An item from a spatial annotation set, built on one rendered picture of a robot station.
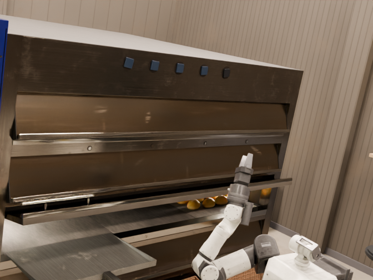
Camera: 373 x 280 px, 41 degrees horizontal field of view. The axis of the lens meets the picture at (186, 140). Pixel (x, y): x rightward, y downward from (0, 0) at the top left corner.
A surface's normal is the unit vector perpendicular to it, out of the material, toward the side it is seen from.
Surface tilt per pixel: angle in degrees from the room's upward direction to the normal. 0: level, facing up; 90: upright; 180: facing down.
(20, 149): 90
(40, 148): 90
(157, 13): 90
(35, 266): 1
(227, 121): 70
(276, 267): 45
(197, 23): 90
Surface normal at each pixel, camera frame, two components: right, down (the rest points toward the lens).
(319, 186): -0.71, 0.03
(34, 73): 0.67, 0.27
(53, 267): 0.18, -0.96
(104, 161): 0.69, -0.07
